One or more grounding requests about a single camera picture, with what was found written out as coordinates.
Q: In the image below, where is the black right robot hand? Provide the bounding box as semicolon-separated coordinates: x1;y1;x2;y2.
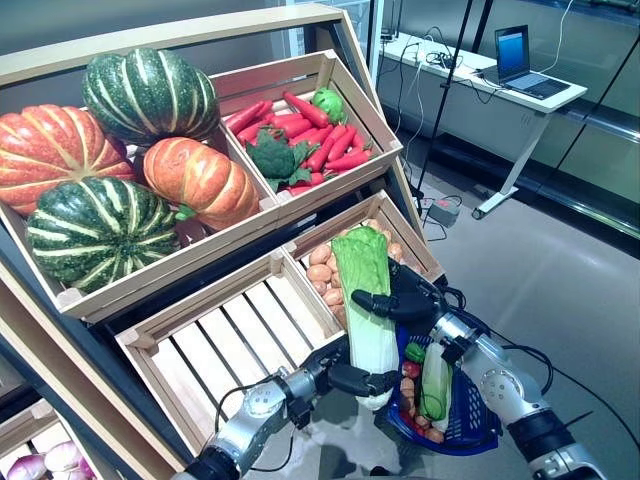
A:
351;259;449;331

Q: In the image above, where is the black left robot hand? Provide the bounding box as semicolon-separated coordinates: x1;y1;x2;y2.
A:
304;344;401;401

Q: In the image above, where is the blue plastic shopping basket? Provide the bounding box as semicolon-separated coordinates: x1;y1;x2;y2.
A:
387;324;504;455

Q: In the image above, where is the wooden potato crate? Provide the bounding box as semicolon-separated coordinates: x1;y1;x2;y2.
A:
282;189;446;331

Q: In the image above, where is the gray box with red button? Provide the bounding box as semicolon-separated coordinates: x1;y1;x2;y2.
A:
428;198;462;229

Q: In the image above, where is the wooden carrot crate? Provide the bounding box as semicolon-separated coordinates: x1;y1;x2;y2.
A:
208;48;404;209

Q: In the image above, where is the wooden cabbage crate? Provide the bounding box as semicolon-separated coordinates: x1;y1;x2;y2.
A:
114;247;351;454

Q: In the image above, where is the green broccoli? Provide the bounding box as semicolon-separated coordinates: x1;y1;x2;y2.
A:
245;128;314;194

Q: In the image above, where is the black tripod pole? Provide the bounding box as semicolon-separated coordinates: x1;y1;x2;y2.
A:
410;0;475;199

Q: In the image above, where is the light green bell pepper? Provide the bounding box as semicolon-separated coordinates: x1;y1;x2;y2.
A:
312;87;347;125

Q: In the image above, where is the large wooden pumpkin crate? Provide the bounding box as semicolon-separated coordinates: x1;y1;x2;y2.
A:
0;107;291;324

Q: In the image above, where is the small orange pumpkin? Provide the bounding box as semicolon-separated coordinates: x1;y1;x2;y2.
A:
142;137;261;232

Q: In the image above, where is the white desk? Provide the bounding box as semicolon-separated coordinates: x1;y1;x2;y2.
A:
377;32;589;221

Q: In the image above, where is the open laptop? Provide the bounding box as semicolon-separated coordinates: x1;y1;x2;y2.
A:
477;24;572;100

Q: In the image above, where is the green striped pumpkin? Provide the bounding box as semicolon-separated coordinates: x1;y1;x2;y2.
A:
24;175;182;295
82;47;221;147

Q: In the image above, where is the wooden turnip crate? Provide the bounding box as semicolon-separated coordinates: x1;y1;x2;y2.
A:
0;399;109;480

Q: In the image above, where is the wooden display shelf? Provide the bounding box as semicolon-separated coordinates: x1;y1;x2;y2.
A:
0;2;431;480

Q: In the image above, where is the large orange pumpkin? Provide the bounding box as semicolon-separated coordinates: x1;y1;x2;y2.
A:
0;103;136;216

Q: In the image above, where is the black cable bundle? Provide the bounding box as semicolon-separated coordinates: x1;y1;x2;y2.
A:
434;277;469;314

